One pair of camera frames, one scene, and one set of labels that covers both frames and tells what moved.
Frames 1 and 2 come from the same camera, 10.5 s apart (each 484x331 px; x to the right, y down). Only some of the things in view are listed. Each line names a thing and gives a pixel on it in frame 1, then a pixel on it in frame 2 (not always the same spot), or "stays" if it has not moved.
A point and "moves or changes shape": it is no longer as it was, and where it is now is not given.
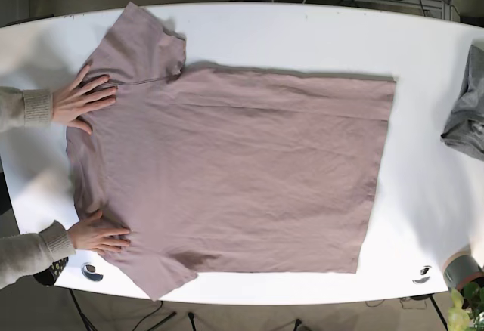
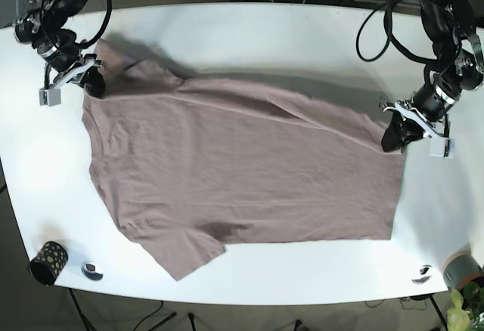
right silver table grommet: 424,275 stays
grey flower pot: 463,268 stays
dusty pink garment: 228,169 moves or changes shape
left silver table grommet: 88,270 stays
